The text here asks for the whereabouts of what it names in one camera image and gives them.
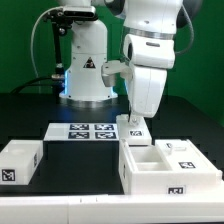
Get white L-shaped fence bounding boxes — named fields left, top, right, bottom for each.
left=0, top=181, right=224, bottom=224

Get white cabinet body box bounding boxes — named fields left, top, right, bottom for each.
left=119, top=139, right=224, bottom=195

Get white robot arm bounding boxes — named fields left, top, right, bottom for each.
left=56, top=0, right=203, bottom=123

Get white camera cable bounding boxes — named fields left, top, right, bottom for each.
left=30, top=6, right=64, bottom=94

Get black cables at base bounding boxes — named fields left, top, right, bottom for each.
left=10, top=77, right=58, bottom=94

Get white base marker plate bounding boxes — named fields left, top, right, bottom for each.
left=44, top=123, right=119, bottom=141

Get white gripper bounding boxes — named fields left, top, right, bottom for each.
left=101, top=34, right=175, bottom=124

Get white cabinet top block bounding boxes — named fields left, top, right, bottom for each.
left=0, top=140, right=43, bottom=185

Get black camera on stand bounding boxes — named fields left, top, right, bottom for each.
left=42, top=5, right=99, bottom=89

